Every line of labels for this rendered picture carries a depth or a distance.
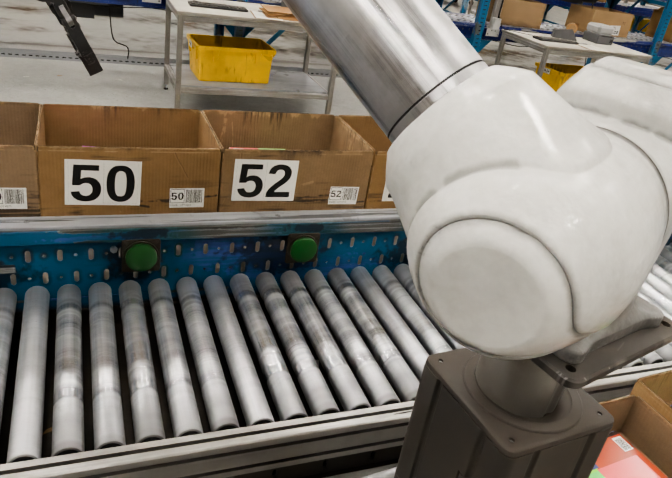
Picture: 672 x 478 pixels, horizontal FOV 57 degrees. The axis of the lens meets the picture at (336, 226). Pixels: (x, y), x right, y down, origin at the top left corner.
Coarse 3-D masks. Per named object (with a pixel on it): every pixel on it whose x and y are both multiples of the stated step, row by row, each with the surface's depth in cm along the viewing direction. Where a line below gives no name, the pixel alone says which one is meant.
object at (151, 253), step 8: (136, 248) 141; (144, 248) 141; (152, 248) 142; (128, 256) 141; (136, 256) 141; (144, 256) 142; (152, 256) 143; (128, 264) 142; (136, 264) 142; (144, 264) 143; (152, 264) 144
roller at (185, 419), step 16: (160, 288) 144; (160, 304) 138; (160, 320) 134; (176, 320) 136; (160, 336) 130; (176, 336) 130; (160, 352) 127; (176, 352) 125; (176, 368) 121; (176, 384) 117; (176, 400) 114; (192, 400) 115; (176, 416) 111; (192, 416) 111; (176, 432) 108; (192, 432) 109
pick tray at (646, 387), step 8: (648, 376) 125; (656, 376) 126; (664, 376) 127; (640, 384) 123; (648, 384) 126; (656, 384) 127; (664, 384) 129; (632, 392) 124; (640, 392) 123; (648, 392) 121; (656, 392) 129; (664, 392) 131; (648, 400) 121; (656, 400) 120; (664, 400) 132; (656, 408) 120; (664, 408) 118; (664, 416) 118
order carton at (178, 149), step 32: (64, 128) 158; (96, 128) 161; (128, 128) 164; (160, 128) 167; (192, 128) 170; (128, 160) 138; (160, 160) 141; (192, 160) 144; (64, 192) 137; (160, 192) 144
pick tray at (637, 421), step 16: (608, 400) 116; (624, 400) 118; (640, 400) 118; (624, 416) 121; (640, 416) 118; (656, 416) 115; (624, 432) 122; (640, 432) 118; (656, 432) 115; (640, 448) 119; (656, 448) 116; (656, 464) 116
